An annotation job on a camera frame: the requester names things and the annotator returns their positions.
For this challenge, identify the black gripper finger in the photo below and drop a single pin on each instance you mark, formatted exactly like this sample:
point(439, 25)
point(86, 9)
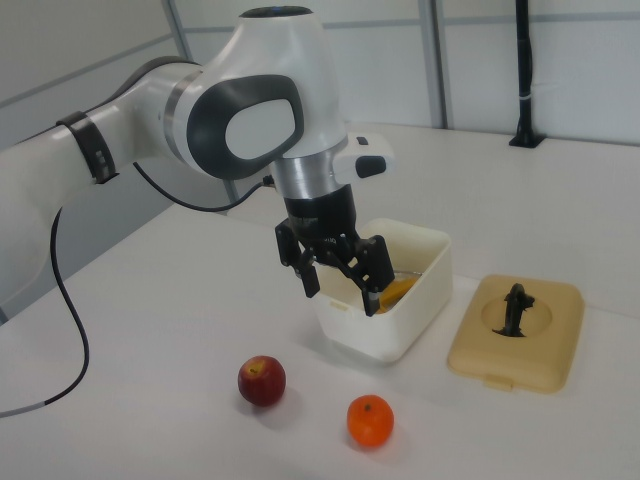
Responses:
point(372, 265)
point(310, 272)

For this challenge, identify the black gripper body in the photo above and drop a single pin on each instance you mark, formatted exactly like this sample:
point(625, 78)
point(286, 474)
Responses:
point(322, 215)

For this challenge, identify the red toy apple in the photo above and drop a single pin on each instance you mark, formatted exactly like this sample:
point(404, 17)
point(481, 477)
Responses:
point(262, 382)

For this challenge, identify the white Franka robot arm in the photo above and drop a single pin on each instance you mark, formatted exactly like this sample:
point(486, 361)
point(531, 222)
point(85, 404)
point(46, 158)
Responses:
point(150, 115)

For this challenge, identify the white plastic container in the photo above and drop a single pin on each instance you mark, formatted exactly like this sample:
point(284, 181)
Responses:
point(380, 340)

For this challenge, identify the beige plastic container lid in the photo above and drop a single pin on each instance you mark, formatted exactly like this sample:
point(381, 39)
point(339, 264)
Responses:
point(545, 360)

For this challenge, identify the yellow toy banana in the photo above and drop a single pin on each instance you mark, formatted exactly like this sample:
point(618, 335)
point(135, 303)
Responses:
point(397, 292)

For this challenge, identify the orange toy mandarin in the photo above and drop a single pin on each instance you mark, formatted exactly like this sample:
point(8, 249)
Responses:
point(370, 422)

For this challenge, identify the black pole with base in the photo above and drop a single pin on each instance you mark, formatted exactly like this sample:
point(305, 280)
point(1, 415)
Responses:
point(524, 75)

